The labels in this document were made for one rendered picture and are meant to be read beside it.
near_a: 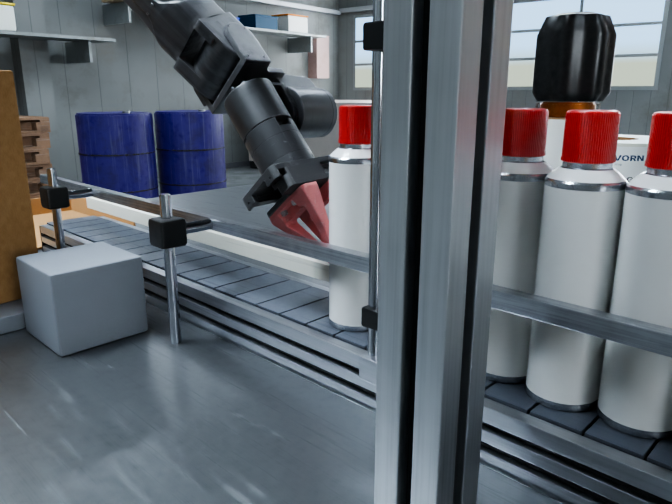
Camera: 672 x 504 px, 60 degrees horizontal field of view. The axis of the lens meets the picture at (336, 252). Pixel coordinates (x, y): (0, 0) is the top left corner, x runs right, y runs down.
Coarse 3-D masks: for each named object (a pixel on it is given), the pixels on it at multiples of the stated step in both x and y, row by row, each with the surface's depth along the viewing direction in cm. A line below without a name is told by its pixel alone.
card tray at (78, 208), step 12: (36, 204) 129; (72, 204) 134; (84, 204) 129; (36, 216) 128; (48, 216) 128; (72, 216) 128; (84, 216) 128; (108, 216) 122; (36, 228) 117; (36, 240) 107
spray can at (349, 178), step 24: (360, 120) 51; (360, 144) 51; (336, 168) 52; (360, 168) 51; (336, 192) 52; (360, 192) 51; (336, 216) 53; (360, 216) 52; (336, 240) 53; (360, 240) 52; (336, 288) 55; (360, 288) 54; (336, 312) 55; (360, 312) 54
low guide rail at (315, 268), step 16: (96, 208) 103; (112, 208) 98; (128, 208) 94; (144, 224) 91; (208, 240) 79; (224, 240) 77; (240, 240) 74; (256, 256) 72; (272, 256) 70; (288, 256) 68; (304, 256) 67; (304, 272) 67; (320, 272) 65
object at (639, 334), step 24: (96, 192) 84; (120, 192) 81; (192, 216) 67; (216, 216) 66; (264, 240) 59; (288, 240) 56; (312, 240) 55; (336, 264) 52; (360, 264) 50; (504, 288) 42; (528, 312) 40; (552, 312) 39; (576, 312) 37; (600, 312) 37; (600, 336) 37; (624, 336) 36; (648, 336) 35
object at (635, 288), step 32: (640, 192) 35; (640, 224) 36; (640, 256) 36; (640, 288) 36; (640, 320) 36; (608, 352) 39; (640, 352) 37; (608, 384) 39; (640, 384) 37; (608, 416) 39; (640, 416) 38
